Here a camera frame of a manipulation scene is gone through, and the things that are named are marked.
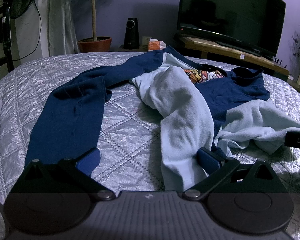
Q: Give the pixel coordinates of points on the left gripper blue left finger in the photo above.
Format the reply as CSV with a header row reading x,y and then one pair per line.
x,y
88,161

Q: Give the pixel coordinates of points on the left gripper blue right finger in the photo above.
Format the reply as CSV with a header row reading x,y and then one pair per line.
x,y
210,161

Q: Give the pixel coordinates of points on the blue raglan graphic shirt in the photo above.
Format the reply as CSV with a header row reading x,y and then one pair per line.
x,y
200,106

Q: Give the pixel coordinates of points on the silver quilted bedspread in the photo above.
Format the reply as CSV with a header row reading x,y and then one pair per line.
x,y
130,133

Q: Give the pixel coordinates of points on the wooden TV stand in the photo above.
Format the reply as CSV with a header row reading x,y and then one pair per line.
x,y
212,51

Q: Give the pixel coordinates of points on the potted tree in red pot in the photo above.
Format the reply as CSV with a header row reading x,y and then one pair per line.
x,y
94,43

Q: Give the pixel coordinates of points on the grey curtain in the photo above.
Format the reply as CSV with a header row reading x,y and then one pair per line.
x,y
62,36

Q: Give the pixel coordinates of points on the orange tissue box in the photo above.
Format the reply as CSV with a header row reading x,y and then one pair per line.
x,y
155,44

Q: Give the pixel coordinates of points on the black speaker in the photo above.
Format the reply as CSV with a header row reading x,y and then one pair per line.
x,y
131,40

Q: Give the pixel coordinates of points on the large black television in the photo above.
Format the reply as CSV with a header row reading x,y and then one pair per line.
x,y
250,25

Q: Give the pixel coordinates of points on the black standing fan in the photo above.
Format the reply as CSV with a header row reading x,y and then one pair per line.
x,y
12,5

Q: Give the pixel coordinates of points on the white wall socket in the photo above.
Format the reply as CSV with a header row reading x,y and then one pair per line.
x,y
145,40

